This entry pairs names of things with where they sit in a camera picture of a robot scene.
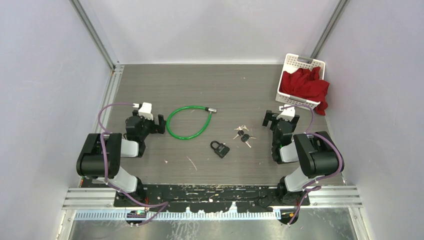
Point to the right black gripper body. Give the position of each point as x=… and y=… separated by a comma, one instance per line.
x=275, y=121

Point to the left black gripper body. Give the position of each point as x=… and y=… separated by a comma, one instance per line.
x=148, y=125

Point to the black key bunch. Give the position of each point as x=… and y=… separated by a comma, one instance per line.
x=244, y=137

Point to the black padlock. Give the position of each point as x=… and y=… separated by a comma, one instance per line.
x=220, y=149

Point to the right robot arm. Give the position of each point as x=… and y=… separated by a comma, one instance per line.
x=316, y=153

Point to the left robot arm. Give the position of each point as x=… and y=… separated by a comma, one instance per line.
x=100, y=156

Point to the small silver keys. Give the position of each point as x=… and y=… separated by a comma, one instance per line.
x=241, y=128

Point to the red cloth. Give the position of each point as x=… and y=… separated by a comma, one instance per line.
x=307, y=84

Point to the white plastic basket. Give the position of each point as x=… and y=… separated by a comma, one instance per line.
x=291, y=63

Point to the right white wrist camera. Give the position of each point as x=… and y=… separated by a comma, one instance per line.
x=287, y=112

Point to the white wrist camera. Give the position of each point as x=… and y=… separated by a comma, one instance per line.
x=287, y=112
x=145, y=111

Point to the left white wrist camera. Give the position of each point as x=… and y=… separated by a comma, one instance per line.
x=145, y=111

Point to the green cable lock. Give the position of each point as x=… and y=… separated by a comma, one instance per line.
x=183, y=128

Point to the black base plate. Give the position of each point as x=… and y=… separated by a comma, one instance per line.
x=220, y=198

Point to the left aluminium frame post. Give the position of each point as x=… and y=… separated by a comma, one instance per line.
x=86, y=21

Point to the aluminium frame post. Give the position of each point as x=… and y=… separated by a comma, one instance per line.
x=331, y=24
x=86, y=21

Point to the aluminium front rail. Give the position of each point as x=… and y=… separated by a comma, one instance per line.
x=98, y=204

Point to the right aluminium frame post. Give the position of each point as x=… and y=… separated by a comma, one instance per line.
x=331, y=24

